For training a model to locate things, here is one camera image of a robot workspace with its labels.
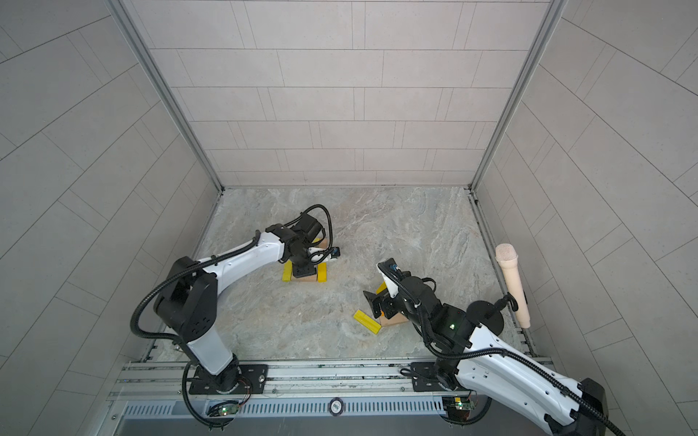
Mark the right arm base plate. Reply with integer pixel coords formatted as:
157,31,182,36
406,362,466,392

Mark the yellow block bottom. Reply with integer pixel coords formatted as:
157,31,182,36
316,263,327,283

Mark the beige cylinder post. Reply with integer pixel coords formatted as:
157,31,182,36
496,243,531,329

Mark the right circuit board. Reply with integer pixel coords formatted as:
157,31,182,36
442,397,477,420

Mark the aluminium rail frame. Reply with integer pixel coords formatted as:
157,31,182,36
105,355,574,436

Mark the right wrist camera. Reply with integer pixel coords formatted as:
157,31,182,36
376,258,413,299

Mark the circuit board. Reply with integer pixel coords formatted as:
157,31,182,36
442,397,477,420
207,401,242,418

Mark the left circuit board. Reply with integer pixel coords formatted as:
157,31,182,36
207,401,242,418

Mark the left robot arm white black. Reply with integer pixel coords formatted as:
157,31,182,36
130,205,340,392

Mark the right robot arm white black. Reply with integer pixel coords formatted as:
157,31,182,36
364,275,622,435

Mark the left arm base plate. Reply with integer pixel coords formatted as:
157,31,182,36
187,364,269,395

